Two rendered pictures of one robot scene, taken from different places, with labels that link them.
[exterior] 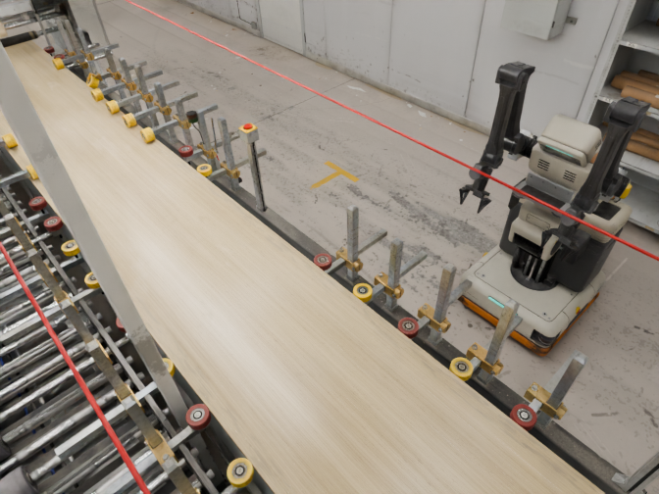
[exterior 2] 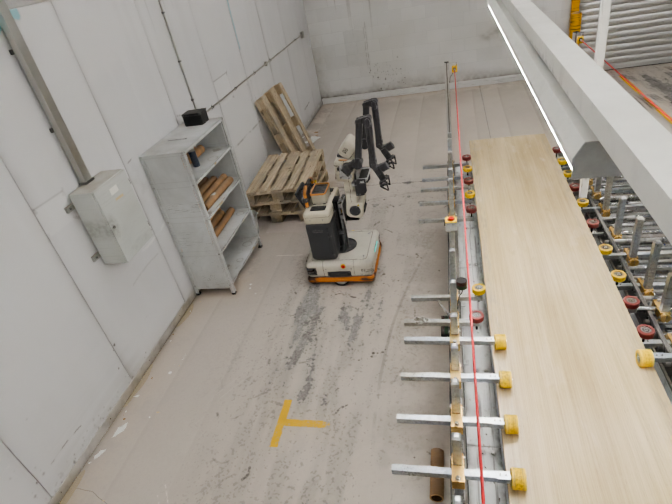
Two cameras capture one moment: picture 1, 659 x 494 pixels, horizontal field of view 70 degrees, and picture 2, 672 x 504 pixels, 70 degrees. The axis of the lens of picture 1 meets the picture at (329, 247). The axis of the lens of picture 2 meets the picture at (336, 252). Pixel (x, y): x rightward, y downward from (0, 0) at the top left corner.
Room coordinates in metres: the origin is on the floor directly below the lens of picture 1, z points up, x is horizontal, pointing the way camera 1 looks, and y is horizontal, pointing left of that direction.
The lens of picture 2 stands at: (4.11, 2.15, 2.80)
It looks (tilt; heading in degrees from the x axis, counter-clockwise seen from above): 33 degrees down; 238
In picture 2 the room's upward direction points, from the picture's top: 12 degrees counter-clockwise
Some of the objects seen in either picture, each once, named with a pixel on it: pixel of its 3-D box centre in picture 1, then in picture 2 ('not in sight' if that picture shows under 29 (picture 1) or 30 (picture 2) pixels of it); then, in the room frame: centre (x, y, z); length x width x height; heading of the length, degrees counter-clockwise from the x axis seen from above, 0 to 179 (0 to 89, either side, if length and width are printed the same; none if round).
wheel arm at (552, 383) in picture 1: (548, 389); (445, 165); (0.84, -0.77, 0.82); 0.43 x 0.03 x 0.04; 131
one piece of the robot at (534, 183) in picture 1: (542, 201); (361, 178); (1.69, -1.01, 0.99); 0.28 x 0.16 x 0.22; 41
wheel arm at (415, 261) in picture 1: (393, 277); (445, 202); (1.41, -0.28, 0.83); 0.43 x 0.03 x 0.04; 131
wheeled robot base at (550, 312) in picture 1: (529, 286); (344, 255); (1.88, -1.23, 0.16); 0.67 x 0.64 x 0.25; 131
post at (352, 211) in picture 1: (352, 247); (451, 205); (1.53, -0.11, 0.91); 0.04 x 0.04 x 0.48; 41
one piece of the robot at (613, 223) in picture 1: (558, 227); (328, 219); (1.94, -1.30, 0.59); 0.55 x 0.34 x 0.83; 41
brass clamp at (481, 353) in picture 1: (484, 360); not in sight; (0.98, -0.58, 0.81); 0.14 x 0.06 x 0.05; 41
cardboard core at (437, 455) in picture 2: not in sight; (437, 473); (2.95, 0.92, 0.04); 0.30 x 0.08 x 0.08; 41
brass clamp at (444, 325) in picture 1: (433, 319); not in sight; (1.17, -0.42, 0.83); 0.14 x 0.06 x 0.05; 41
